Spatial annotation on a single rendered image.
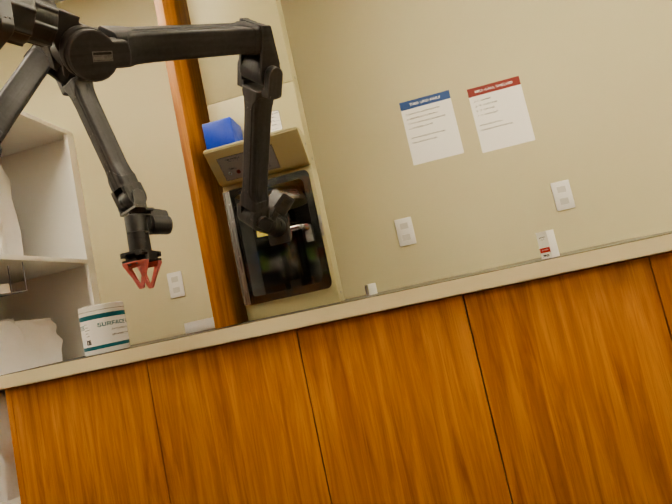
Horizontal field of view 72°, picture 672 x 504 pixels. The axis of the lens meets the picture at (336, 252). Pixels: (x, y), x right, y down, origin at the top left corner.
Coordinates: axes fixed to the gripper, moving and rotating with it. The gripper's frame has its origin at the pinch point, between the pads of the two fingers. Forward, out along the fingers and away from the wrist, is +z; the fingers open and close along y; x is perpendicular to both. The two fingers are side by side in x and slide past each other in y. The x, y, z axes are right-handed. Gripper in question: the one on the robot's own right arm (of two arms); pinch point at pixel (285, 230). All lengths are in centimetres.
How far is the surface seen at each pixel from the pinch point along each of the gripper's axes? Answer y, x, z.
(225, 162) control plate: 26.5, 14.8, -0.9
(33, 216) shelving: 43, 131, 49
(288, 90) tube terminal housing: 48.0, -9.4, 7.2
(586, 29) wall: 59, -125, 50
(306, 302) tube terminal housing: -23.9, -0.3, 7.0
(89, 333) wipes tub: -19, 62, -16
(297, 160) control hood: 22.3, -8.1, 3.4
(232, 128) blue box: 36.0, 9.4, -3.3
